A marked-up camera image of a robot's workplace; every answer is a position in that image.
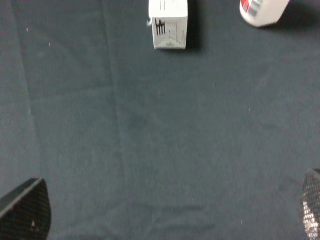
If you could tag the white plastic bottle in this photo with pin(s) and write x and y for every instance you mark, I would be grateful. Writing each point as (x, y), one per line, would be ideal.
(261, 13)

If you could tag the black tablecloth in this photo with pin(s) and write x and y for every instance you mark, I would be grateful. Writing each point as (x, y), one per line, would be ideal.
(208, 143)

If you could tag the white blue milk carton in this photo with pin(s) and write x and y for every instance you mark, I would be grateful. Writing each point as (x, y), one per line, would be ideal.
(169, 22)

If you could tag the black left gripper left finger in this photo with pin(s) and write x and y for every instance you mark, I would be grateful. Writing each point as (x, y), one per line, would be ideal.
(25, 212)

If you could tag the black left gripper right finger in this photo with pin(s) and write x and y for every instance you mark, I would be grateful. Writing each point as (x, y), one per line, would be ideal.
(310, 204)

